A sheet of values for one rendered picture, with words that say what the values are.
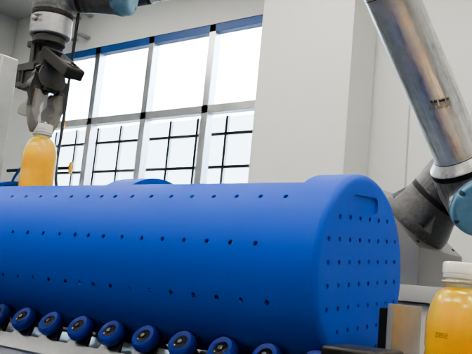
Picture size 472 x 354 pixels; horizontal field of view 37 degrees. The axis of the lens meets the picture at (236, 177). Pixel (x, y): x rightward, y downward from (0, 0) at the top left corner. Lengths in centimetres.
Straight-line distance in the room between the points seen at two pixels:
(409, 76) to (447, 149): 19
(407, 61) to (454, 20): 273
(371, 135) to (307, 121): 41
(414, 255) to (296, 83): 262
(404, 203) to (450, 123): 32
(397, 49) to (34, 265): 86
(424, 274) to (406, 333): 78
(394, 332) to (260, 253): 20
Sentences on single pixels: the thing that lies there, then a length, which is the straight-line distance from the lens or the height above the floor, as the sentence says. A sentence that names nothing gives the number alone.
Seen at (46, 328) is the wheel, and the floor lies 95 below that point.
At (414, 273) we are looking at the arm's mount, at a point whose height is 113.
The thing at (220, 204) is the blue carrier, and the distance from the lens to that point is 103.
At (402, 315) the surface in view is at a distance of 98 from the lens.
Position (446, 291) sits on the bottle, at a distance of 82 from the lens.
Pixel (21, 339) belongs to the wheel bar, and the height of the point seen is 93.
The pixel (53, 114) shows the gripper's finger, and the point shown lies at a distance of 156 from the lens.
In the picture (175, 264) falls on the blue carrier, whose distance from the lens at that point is 104.
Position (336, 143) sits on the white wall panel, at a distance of 399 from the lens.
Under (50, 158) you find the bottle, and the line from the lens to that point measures 150.
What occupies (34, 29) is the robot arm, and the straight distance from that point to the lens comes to 158.
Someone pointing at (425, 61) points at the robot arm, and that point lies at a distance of 154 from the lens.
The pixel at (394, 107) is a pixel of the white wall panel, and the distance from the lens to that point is 423.
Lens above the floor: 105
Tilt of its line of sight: 9 degrees up
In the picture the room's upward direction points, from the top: 5 degrees clockwise
